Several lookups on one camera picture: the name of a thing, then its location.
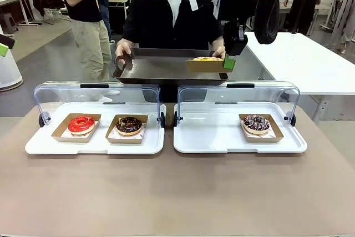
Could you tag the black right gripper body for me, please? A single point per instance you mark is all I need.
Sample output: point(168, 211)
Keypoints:
point(235, 4)

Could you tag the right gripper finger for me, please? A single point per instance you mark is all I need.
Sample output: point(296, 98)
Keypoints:
point(227, 37)
point(237, 42)

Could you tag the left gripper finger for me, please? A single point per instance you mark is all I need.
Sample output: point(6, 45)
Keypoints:
point(7, 41)
point(3, 50)

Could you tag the yellow sprinkled donut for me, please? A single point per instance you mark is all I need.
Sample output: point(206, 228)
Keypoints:
point(208, 59)

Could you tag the brown cardboard donut tray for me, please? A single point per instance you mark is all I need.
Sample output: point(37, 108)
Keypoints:
point(59, 135)
point(205, 66)

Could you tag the black serving tray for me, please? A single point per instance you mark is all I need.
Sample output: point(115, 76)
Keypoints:
point(161, 67)

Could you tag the chocolate donut with nut bits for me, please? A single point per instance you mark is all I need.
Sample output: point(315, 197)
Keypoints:
point(129, 126)

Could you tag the person in black shirt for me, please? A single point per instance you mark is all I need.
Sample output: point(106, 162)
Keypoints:
point(155, 20)

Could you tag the chocolate donut with coloured sprinkles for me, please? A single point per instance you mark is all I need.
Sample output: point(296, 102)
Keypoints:
point(256, 123)

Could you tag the sprinkled chocolate donut in box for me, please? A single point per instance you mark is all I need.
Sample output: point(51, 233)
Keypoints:
point(277, 135)

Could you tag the red glazed donut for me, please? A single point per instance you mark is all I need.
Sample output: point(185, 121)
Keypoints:
point(80, 124)

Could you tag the person left hand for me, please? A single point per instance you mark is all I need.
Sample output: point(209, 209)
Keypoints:
point(220, 53)

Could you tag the person right hand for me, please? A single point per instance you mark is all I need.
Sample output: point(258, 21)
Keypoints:
point(123, 49)

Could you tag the grey stool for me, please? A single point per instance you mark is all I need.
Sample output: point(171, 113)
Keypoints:
point(8, 24)

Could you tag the white air purifier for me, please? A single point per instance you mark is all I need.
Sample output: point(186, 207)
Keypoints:
point(8, 73)

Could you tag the clear display case lid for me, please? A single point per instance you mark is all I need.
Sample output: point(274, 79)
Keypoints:
point(210, 92)
point(63, 95)

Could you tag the chair with black jacket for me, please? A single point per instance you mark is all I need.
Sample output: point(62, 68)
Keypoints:
point(47, 1)

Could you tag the white side table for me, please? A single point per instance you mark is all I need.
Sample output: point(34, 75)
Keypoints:
point(305, 62)

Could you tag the bystander in khaki trousers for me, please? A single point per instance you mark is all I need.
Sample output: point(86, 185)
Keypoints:
point(83, 12)

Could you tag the white display case base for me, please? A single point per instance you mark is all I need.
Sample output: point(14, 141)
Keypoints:
point(55, 148)
point(210, 134)

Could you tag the white printed paper liner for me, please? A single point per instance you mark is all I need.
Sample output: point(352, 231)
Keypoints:
point(66, 135)
point(260, 136)
point(113, 135)

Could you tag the bystander in light coat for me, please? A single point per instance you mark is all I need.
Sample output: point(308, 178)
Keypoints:
point(344, 12)

